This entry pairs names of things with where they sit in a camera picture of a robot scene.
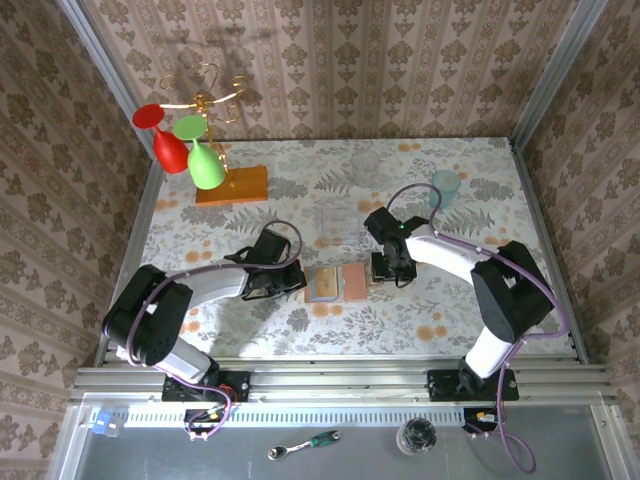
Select clear jar dark contents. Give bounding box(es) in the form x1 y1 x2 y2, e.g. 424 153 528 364
395 418 438 456

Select white slotted cable duct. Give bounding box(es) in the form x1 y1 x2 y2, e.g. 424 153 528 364
124 407 469 429

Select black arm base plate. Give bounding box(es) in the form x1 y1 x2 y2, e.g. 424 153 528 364
162 370 251 403
427 368 520 403

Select aluminium table side rail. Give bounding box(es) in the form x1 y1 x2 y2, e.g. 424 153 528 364
93 159 166 369
507 139 591 364

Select clear acrylic box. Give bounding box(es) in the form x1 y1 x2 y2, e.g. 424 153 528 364
318 201 363 247

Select grey metal shelf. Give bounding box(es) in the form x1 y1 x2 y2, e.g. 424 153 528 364
49 392 640 480

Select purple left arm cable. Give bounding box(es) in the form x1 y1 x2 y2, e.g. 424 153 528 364
127 219 305 441

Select green plastic wine glass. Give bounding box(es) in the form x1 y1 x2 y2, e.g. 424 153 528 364
172 114 227 190

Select black connector block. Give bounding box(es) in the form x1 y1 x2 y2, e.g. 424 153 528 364
462 407 501 435
183 407 227 435

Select red plastic wine glass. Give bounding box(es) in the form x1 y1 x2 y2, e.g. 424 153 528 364
132 103 190 175

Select clear plastic cup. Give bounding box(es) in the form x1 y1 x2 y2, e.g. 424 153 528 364
349 149 382 187

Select aluminium frame post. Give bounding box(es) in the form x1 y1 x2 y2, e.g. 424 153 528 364
57 0 154 161
508 0 611 146

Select teal plastic cup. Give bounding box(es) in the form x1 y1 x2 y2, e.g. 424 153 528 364
428 169 462 210

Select aluminium mounting rail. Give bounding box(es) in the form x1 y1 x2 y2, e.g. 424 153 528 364
69 363 619 405

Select green handled ratchet wrench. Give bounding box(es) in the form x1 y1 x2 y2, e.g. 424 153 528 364
267 430 341 461

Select gold wire rack wooden base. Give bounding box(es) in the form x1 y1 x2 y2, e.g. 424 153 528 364
159 62 270 207

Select fern print tablecloth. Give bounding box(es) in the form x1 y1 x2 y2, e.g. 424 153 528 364
115 137 577 359

